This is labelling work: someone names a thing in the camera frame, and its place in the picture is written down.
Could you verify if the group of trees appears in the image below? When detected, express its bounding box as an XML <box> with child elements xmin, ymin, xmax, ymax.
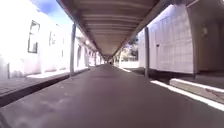
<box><xmin>118</xmin><ymin>34</ymin><xmax>140</xmax><ymax>63</ymax></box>

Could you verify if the pale paved strip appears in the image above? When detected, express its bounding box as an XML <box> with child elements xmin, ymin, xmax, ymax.
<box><xmin>0</xmin><ymin>66</ymin><xmax>92</xmax><ymax>98</ymax></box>

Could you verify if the wooden walkway canopy with posts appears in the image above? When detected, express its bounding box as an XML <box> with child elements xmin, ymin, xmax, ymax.
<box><xmin>55</xmin><ymin>0</ymin><xmax>201</xmax><ymax>79</ymax></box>

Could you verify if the concrete kerb block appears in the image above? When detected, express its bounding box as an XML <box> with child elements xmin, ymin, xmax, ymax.
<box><xmin>169</xmin><ymin>77</ymin><xmax>224</xmax><ymax>105</ymax></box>

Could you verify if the dark paved walkway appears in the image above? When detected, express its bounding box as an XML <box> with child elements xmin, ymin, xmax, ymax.
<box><xmin>0</xmin><ymin>63</ymin><xmax>224</xmax><ymax>128</ymax></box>

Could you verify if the plain white building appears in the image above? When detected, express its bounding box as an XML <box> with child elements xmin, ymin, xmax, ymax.
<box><xmin>137</xmin><ymin>0</ymin><xmax>224</xmax><ymax>76</ymax></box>

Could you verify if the dark paved ground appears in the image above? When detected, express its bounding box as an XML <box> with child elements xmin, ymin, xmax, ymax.
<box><xmin>116</xmin><ymin>66</ymin><xmax>224</xmax><ymax>113</ymax></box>

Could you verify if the white building with dark windows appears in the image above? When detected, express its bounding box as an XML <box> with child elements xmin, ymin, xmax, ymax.
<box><xmin>0</xmin><ymin>0</ymin><xmax>105</xmax><ymax>81</ymax></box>

